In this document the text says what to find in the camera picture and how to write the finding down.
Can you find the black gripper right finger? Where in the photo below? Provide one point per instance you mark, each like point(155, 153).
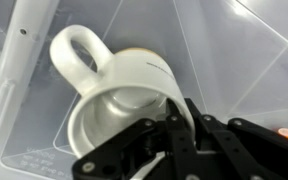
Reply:
point(236, 150)

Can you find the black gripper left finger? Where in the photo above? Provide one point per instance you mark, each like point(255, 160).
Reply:
point(120, 157)

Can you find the white ceramic mug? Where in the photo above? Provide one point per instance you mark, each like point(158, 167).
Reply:
point(116, 89)

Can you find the clear plastic bin with mug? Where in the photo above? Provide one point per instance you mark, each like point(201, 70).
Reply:
point(229, 56)

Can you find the orange marker pen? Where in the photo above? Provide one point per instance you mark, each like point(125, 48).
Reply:
point(283, 132)

